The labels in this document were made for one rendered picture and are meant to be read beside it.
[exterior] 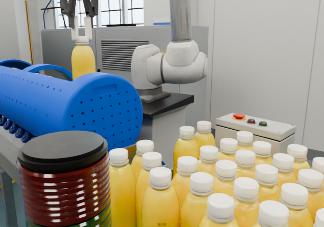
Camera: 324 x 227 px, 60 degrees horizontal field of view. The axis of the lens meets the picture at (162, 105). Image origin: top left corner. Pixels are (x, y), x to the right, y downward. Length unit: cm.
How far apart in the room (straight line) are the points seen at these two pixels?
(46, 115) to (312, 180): 68
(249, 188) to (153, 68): 101
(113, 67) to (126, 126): 210
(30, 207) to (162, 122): 121
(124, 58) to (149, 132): 157
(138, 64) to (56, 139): 120
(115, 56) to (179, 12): 167
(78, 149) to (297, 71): 323
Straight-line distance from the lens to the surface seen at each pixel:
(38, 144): 23
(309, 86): 337
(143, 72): 141
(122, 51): 286
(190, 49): 135
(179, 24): 136
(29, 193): 22
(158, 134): 140
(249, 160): 60
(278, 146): 79
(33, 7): 219
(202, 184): 48
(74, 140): 23
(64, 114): 78
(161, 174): 50
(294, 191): 50
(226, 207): 43
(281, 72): 341
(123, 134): 90
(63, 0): 88
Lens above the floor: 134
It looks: 14 degrees down
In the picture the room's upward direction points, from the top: straight up
